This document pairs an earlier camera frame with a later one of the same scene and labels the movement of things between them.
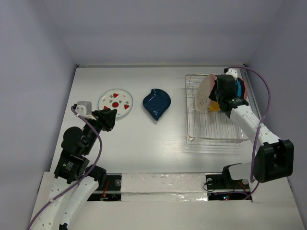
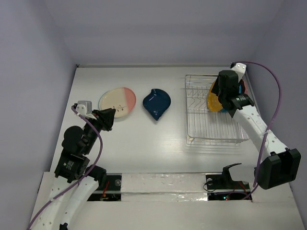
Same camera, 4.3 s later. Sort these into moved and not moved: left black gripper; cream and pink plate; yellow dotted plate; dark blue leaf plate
Moved: cream and pink plate
Not moved: yellow dotted plate; dark blue leaf plate; left black gripper
